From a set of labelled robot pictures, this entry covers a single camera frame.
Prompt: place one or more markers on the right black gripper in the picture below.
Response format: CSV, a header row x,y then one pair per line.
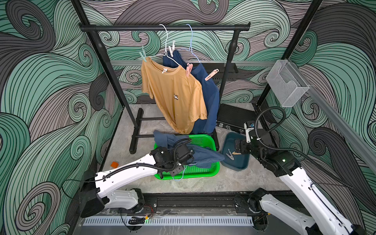
x,y
242,149

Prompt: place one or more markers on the white grey clothespin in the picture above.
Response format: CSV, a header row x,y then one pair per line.
x,y
230,155

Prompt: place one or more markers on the light blue t-shirt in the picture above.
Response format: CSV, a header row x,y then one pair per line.
x,y
203,156

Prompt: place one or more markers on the tan yellow t-shirt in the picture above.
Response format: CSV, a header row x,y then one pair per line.
x,y
178,96

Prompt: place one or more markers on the white wire hanger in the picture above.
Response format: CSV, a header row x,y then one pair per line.
x,y
165,44

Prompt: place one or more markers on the light blue wire hanger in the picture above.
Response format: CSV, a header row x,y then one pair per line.
x,y
183,172

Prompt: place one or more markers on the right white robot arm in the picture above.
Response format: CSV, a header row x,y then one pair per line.
x,y
323,218

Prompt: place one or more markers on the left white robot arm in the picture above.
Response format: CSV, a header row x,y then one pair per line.
x,y
100,190

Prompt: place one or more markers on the dark teal plastic bin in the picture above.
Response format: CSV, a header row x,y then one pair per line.
x,y
241,161

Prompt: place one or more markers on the green plastic basket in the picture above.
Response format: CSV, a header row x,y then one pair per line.
x,y
201,140

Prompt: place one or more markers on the black case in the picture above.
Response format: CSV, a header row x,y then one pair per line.
x,y
233,118

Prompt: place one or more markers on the black clothes rack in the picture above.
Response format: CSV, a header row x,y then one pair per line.
x,y
93,32

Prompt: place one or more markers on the orange small cube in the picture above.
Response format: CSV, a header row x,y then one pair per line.
x,y
114,164

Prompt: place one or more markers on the pink white clothespin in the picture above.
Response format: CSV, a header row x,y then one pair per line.
x,y
213,73

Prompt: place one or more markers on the dark navy t-shirt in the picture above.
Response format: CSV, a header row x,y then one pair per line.
x,y
210,94

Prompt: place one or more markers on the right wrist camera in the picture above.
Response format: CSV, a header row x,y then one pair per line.
x,y
249,127

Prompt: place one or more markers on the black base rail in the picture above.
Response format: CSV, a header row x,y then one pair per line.
x,y
151,203

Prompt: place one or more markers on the clear mesh wall holder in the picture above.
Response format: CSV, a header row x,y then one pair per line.
x,y
287,83

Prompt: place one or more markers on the white slotted cable duct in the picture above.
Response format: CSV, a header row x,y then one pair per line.
x,y
173,221

